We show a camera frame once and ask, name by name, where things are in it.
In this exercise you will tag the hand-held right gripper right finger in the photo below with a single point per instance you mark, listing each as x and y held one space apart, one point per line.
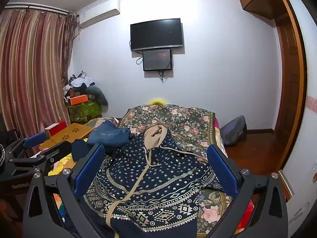
223 172

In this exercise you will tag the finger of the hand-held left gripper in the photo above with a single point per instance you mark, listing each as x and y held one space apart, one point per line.
55 153
34 139

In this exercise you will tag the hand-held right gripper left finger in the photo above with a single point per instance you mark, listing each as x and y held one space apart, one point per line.
88 172

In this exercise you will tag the navy patterned hoodie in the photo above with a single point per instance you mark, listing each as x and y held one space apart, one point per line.
153 173

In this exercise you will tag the brown cardboard box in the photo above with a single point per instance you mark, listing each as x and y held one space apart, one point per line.
66 133

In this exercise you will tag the red box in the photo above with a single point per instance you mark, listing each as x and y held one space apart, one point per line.
55 127

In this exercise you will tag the grey backpack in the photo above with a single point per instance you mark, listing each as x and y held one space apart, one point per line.
234 131

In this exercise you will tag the folded blue jeans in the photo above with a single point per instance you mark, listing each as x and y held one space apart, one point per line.
109 135

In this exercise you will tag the green patterned cloth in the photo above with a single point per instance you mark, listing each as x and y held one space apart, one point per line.
84 111

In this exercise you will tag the orange box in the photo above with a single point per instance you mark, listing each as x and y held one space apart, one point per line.
78 99

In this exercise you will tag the striped pink curtain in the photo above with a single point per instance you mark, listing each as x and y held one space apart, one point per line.
29 74

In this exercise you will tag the floral bedspread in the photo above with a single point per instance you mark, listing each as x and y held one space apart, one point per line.
178 121

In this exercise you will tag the pile of clutter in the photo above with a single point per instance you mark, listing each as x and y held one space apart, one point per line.
78 83

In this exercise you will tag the grey stuffed cushion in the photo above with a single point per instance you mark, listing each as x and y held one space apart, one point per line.
99 95

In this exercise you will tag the yellow round object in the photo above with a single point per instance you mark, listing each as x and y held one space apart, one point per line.
158 101

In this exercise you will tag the wooden door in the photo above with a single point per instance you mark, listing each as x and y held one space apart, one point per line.
289 91

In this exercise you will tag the white air conditioner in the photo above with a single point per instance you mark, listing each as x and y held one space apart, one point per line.
99 14

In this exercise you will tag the pink wall sticker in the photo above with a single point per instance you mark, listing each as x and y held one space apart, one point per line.
312 104

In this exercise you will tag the small black wall monitor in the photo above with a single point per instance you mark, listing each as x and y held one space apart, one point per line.
157 60

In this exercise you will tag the curtain rail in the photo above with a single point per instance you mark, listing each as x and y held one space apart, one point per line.
37 8

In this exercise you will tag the large black wall television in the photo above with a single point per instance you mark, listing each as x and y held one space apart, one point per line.
156 34

